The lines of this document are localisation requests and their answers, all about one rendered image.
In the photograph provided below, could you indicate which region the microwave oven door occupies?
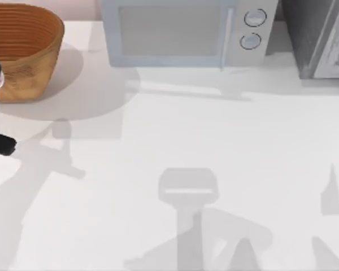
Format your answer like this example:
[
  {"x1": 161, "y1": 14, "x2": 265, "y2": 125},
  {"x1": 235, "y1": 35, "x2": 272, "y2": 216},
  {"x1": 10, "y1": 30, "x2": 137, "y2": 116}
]
[{"x1": 101, "y1": 0, "x2": 236, "y2": 69}]

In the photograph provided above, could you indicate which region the round microwave knob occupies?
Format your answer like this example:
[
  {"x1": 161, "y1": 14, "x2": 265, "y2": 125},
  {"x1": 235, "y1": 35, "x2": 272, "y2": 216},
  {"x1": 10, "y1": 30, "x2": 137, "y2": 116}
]
[
  {"x1": 243, "y1": 8, "x2": 268, "y2": 28},
  {"x1": 239, "y1": 32, "x2": 263, "y2": 51}
]

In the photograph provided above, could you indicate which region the microwave door handle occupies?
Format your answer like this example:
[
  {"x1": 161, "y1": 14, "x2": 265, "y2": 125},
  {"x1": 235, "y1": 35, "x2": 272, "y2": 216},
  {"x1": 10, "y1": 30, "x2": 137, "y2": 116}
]
[{"x1": 220, "y1": 7, "x2": 234, "y2": 72}]

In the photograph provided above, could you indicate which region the pale microwave oven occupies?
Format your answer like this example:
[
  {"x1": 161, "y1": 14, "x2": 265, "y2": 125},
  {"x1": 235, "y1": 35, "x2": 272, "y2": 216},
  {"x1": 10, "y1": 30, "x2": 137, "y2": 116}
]
[{"x1": 97, "y1": 0, "x2": 281, "y2": 72}]

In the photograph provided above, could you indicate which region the brown woven basket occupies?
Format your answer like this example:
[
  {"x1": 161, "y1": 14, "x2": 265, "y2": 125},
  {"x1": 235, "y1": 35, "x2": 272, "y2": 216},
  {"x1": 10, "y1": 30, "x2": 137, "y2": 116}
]
[{"x1": 0, "y1": 3, "x2": 66, "y2": 104}]

